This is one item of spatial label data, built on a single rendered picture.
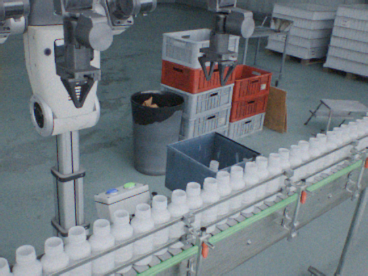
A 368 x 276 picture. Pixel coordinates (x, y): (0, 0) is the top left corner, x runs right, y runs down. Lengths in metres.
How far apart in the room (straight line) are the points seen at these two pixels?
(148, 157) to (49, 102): 2.06
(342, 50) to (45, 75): 6.74
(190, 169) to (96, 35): 1.04
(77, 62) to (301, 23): 7.52
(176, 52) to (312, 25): 4.93
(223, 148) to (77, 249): 1.23
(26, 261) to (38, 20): 0.82
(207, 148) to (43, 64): 0.99
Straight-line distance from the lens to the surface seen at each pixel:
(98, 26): 0.87
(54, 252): 0.94
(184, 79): 3.57
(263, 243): 1.49
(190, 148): 1.99
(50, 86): 1.44
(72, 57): 0.94
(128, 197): 1.18
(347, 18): 7.72
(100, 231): 0.98
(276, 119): 4.73
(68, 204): 1.71
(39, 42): 1.41
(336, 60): 7.86
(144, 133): 3.36
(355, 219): 2.36
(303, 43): 8.30
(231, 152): 2.02
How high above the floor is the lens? 1.74
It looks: 25 degrees down
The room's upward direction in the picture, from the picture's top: 5 degrees clockwise
